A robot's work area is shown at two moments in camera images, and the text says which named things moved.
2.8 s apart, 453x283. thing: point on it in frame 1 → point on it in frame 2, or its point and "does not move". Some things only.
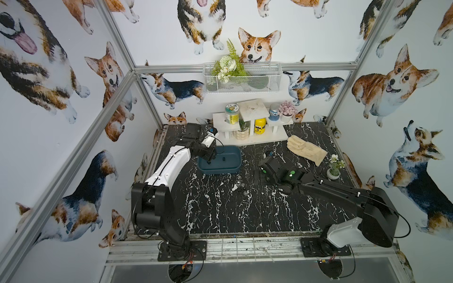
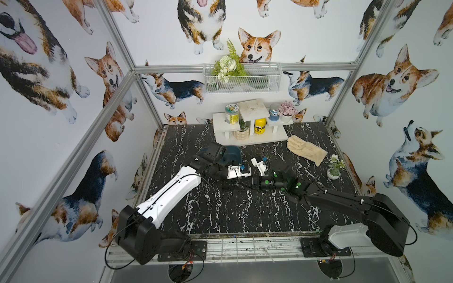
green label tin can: (232, 114) does not move
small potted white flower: (334, 171) does not move
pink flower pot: (286, 111) does not move
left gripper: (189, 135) → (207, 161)
